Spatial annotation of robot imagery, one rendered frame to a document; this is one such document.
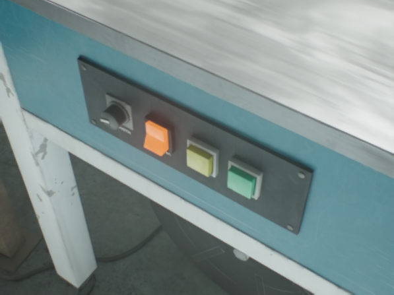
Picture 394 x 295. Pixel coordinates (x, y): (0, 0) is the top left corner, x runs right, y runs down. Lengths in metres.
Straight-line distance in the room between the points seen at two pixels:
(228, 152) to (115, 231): 0.77
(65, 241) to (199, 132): 0.50
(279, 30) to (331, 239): 0.18
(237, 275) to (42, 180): 0.40
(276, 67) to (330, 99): 0.05
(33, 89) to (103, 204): 0.65
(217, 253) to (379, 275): 0.52
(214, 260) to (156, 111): 0.55
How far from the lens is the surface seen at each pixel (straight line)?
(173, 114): 0.50
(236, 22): 0.49
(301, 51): 0.47
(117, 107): 0.54
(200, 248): 1.03
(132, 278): 1.17
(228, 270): 1.03
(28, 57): 0.63
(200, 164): 0.50
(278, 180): 0.48
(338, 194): 0.46
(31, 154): 0.79
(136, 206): 1.27
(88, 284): 1.12
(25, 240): 1.25
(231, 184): 0.50
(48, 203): 0.87
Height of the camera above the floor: 1.02
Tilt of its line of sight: 47 degrees down
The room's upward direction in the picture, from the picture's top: straight up
